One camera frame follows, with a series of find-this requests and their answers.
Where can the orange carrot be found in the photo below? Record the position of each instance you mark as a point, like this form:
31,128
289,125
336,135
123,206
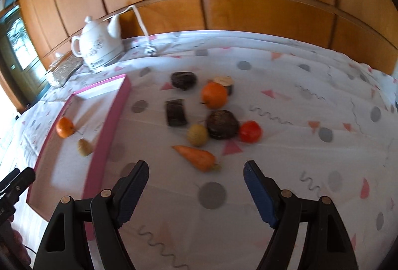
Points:
197,157

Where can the small dark brown round lump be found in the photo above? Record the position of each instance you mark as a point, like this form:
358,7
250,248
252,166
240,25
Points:
183,80

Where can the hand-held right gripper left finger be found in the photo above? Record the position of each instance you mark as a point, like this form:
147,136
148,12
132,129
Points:
132,195

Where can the white ceramic electric kettle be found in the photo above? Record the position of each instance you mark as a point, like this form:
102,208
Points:
96,46

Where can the yellowish potato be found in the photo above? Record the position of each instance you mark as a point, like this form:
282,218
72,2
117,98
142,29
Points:
197,134

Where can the red tomato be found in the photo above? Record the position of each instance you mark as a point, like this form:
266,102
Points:
250,131

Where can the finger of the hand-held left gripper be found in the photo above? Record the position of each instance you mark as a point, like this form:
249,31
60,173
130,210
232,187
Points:
21,179

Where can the patterned white tablecloth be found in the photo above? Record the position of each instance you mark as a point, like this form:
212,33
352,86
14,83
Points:
295,148

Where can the window with dark frame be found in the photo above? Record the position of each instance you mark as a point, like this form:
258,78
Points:
18,49

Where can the short wooden log piece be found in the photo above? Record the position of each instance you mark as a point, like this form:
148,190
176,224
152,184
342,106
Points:
225,81

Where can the small orange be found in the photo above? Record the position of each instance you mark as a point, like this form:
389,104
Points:
65,127

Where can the large orange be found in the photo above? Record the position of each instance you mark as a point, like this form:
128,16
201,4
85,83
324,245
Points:
214,95

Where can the pink shallow box tray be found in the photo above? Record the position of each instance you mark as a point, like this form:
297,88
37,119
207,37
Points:
108,133

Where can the large dark brown round lump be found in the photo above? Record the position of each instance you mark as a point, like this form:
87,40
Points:
222,124

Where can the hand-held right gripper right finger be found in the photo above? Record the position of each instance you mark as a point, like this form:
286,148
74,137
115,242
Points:
259,195

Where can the woven straw basket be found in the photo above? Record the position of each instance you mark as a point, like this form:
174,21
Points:
63,69

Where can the person's left hand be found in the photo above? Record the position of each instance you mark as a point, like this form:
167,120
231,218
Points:
19,245

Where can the dark brown rectangular block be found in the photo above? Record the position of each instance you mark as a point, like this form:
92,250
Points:
176,113

